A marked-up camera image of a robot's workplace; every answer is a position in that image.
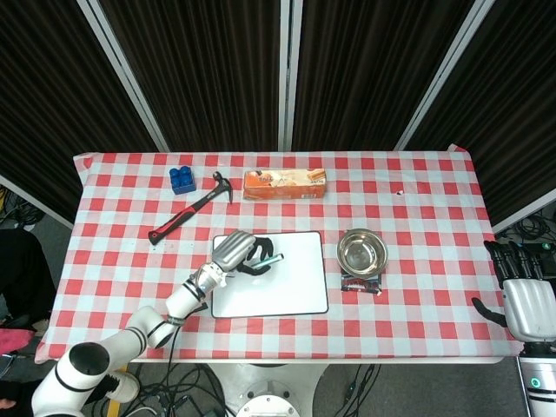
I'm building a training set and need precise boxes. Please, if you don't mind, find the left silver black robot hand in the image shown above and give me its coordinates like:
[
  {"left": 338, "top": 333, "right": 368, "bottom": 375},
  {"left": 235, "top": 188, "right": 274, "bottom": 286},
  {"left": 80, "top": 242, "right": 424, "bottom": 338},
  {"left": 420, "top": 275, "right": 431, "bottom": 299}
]
[{"left": 211, "top": 229, "right": 276, "bottom": 278}]

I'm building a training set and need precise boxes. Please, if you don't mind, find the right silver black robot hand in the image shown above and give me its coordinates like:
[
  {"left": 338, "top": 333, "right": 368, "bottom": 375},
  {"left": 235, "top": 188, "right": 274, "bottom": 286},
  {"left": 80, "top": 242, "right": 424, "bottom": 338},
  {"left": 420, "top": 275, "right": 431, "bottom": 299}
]
[{"left": 471, "top": 240, "right": 556, "bottom": 345}]

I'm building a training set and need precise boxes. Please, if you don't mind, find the teal marker pen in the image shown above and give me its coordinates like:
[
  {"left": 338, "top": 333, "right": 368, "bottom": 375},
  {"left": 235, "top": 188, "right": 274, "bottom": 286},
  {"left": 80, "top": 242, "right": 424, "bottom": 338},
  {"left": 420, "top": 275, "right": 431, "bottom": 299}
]
[{"left": 250, "top": 252, "right": 285, "bottom": 271}]

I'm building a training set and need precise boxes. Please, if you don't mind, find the white board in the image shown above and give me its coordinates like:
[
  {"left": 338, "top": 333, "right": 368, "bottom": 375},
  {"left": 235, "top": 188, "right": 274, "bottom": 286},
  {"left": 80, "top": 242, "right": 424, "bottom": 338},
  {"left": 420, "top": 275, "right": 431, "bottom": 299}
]
[{"left": 210, "top": 230, "right": 330, "bottom": 320}]

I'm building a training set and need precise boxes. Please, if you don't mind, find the black box with green light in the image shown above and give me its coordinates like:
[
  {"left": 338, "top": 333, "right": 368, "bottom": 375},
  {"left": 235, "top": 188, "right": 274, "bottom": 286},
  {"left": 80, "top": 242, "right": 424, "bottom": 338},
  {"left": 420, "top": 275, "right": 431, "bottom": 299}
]
[{"left": 520, "top": 242, "right": 556, "bottom": 280}]

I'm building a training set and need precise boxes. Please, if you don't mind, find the black red claw hammer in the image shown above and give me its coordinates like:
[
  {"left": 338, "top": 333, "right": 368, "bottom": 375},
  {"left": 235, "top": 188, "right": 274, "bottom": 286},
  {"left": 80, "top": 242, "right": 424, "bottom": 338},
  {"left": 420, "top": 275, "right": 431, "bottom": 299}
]
[{"left": 148, "top": 171, "right": 235, "bottom": 247}]

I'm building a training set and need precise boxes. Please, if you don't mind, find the orange biscuit box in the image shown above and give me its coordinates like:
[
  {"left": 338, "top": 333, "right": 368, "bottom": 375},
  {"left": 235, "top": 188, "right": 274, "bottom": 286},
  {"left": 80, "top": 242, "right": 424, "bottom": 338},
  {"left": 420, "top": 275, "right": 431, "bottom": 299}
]
[{"left": 242, "top": 168, "right": 328, "bottom": 202}]

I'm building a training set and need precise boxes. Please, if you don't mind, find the blue plastic building block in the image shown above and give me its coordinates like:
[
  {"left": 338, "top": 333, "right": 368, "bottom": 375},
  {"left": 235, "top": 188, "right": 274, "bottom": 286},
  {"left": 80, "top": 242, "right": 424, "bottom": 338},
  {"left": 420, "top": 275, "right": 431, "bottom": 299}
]
[{"left": 168, "top": 165, "right": 198, "bottom": 196}]

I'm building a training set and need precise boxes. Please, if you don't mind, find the stainless steel bowl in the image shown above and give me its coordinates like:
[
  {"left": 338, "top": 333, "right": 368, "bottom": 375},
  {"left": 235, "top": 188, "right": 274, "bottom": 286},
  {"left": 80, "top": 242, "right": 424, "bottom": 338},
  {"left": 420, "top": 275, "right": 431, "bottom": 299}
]
[{"left": 336, "top": 228, "right": 389, "bottom": 277}]

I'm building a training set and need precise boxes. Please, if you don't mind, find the dark snack packet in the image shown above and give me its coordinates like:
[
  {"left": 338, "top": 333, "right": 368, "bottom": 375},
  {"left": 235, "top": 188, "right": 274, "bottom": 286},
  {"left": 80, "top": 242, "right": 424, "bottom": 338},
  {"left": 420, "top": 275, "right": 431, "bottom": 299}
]
[{"left": 339, "top": 269, "right": 384, "bottom": 298}]

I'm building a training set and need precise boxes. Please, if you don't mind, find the red white checked tablecloth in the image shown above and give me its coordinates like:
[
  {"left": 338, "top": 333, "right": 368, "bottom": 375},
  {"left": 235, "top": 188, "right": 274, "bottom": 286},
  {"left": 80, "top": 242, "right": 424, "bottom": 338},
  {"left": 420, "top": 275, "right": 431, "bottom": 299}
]
[{"left": 34, "top": 144, "right": 525, "bottom": 366}]

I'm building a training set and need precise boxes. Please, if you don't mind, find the dark ribbed partition panel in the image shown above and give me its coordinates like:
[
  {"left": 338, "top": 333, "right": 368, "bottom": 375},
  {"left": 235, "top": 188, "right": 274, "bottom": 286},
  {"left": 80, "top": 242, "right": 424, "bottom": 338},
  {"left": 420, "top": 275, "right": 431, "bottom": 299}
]
[
  {"left": 409, "top": 0, "right": 556, "bottom": 228},
  {"left": 96, "top": 0, "right": 284, "bottom": 153},
  {"left": 292, "top": 0, "right": 480, "bottom": 152},
  {"left": 0, "top": 0, "right": 154, "bottom": 223}
]

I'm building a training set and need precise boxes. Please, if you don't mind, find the black floor cable bundle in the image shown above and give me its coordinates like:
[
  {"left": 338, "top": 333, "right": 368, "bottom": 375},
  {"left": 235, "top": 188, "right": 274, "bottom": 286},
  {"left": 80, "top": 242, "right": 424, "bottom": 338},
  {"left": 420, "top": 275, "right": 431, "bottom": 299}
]
[
  {"left": 494, "top": 207, "right": 556, "bottom": 245},
  {"left": 0, "top": 185, "right": 47, "bottom": 232},
  {"left": 82, "top": 363, "right": 238, "bottom": 417}
]

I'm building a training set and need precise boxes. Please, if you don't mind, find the white partition post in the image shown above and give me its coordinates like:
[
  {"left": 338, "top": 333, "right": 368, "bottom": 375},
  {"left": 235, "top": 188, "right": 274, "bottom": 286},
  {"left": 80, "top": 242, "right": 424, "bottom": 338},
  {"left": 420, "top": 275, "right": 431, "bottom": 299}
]
[
  {"left": 394, "top": 0, "right": 497, "bottom": 151},
  {"left": 76, "top": 0, "right": 171, "bottom": 152},
  {"left": 277, "top": 0, "right": 304, "bottom": 152},
  {"left": 492, "top": 187, "right": 556, "bottom": 235},
  {"left": 0, "top": 172, "right": 76, "bottom": 230}
]

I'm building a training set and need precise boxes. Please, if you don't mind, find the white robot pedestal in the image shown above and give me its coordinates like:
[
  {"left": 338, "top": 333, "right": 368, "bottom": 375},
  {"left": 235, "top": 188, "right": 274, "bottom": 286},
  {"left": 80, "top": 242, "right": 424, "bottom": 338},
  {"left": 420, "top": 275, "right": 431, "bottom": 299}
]
[{"left": 207, "top": 362, "right": 332, "bottom": 417}]

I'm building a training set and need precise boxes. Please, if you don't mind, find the black cable with green plug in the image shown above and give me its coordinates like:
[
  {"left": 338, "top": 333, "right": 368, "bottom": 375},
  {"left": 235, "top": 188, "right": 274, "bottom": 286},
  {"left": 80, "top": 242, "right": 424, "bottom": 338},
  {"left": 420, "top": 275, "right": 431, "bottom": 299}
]
[{"left": 330, "top": 363, "right": 377, "bottom": 417}]

